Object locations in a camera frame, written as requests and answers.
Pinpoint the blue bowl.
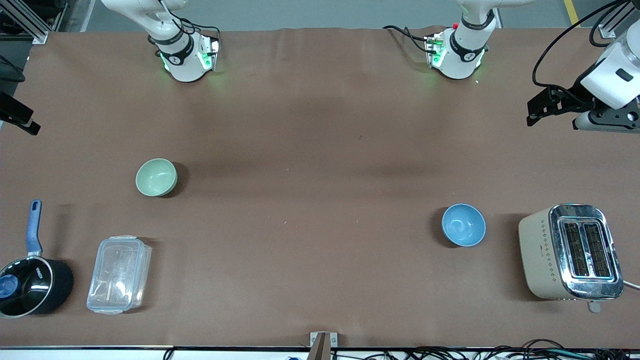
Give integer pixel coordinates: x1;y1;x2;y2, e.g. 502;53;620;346
441;203;487;248

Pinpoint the green bowl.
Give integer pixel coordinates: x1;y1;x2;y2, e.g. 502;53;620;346
135;158;178;197

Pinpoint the left arm base connector plate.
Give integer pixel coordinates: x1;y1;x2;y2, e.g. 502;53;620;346
424;33;447;69

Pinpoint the right arm base connector plate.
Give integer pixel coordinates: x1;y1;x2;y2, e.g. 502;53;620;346
197;36;221;72

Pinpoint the beige chrome toaster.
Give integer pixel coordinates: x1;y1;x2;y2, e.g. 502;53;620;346
518;203;625;314

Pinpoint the glass lid blue knob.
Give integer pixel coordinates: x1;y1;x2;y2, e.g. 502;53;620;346
0;257;54;317

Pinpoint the clear plastic food container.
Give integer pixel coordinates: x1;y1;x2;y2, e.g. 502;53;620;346
86;235;153;316

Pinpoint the brown table cover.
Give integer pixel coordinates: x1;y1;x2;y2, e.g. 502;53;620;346
0;27;640;349

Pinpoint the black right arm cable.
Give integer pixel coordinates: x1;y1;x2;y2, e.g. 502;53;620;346
0;55;26;83

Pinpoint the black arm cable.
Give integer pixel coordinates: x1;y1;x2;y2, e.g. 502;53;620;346
0;55;26;83
532;0;632;98

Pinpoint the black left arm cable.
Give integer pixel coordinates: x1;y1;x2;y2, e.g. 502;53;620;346
532;0;632;98

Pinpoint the black left base cable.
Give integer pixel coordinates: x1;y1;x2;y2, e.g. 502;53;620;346
382;24;437;55

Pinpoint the black base cable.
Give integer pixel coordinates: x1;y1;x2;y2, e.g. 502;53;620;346
157;0;222;43
382;24;437;55

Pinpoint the black saucepan blue handle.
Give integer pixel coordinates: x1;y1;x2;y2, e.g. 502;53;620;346
0;199;75;319

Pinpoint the black right base cable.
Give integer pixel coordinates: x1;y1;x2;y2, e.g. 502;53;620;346
157;0;222;43

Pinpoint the black cable bundle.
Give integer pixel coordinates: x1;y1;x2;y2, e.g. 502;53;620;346
345;339;640;360

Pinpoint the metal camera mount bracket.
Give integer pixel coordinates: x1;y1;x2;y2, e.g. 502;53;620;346
309;331;339;360

